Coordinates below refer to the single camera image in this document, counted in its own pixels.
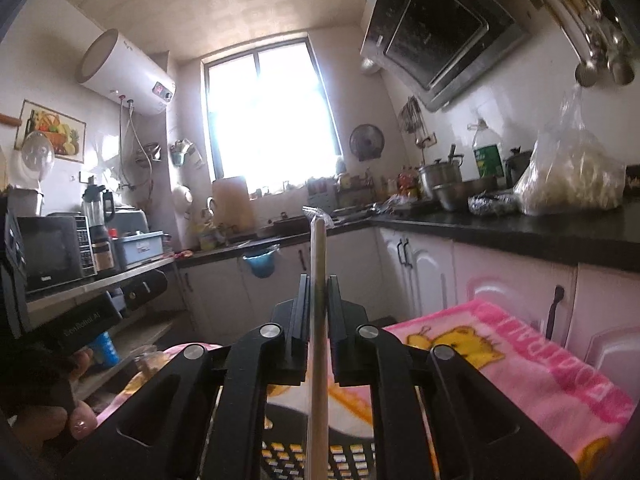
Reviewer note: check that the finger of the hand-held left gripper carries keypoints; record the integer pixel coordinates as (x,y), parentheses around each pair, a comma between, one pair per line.
(145,290)

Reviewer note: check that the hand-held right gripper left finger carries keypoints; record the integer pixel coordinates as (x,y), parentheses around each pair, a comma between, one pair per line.
(303,310)

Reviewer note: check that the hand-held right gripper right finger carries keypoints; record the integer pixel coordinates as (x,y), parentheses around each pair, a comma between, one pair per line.
(332,310)

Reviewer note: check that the chopsticks pair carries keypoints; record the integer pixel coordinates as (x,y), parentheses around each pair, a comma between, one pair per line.
(317,285)

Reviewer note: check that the black plastic utensil basket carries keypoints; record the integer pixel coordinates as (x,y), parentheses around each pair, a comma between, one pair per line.
(345,455)

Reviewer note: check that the person's left hand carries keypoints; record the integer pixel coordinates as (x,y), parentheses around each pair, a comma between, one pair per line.
(80,420)

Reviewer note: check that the blue cup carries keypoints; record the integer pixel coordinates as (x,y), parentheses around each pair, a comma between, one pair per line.
(106,350)

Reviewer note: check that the black microwave oven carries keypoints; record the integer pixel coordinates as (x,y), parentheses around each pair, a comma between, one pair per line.
(50,255)

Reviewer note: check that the black blender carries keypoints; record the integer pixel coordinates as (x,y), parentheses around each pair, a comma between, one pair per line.
(97,230)

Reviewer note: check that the white kitchen cabinets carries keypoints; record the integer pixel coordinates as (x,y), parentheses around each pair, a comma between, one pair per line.
(440,280)

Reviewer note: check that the orange cutting board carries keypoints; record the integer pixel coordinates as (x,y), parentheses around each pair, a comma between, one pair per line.
(232,205)

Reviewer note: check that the red sauce bottles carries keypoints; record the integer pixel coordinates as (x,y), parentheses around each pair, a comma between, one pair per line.
(409,185)

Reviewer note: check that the steel cooking pot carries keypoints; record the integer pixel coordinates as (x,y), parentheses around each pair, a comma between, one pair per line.
(440,177)

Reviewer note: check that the clear plastic cover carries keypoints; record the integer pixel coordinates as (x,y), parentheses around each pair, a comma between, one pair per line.
(37,155)

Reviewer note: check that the steel mixing bowl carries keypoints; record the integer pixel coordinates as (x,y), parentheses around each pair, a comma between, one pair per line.
(462,195)

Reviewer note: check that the black kitchen countertop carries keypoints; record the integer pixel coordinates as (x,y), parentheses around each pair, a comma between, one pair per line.
(500,235)

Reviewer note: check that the crumpled silver bag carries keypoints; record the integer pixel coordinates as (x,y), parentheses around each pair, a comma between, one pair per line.
(492,205)

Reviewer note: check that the kitchen window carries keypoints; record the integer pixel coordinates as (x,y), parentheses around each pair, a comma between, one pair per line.
(270,110)

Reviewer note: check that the pink printed blanket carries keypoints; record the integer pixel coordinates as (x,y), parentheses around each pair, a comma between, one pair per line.
(525,375)

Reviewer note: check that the green label oil bottle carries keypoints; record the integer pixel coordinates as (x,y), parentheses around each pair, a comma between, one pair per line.
(487,160)

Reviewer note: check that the white cylindrical water heater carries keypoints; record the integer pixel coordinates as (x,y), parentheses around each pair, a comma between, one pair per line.
(125,70)

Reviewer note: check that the black pot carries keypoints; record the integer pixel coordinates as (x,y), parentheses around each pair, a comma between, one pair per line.
(517,167)

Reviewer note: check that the clear plastic food bag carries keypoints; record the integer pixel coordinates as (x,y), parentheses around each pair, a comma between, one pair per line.
(570,175)

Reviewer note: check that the black range hood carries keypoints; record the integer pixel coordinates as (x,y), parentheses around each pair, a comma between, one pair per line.
(440,35)

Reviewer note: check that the hanging metal ladle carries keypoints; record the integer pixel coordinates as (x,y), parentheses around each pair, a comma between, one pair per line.
(587,67)

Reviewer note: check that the round wall fan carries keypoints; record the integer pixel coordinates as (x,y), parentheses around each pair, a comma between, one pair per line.
(366,142)

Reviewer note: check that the fruit wall picture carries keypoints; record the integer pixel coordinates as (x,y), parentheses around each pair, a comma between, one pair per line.
(60,135)

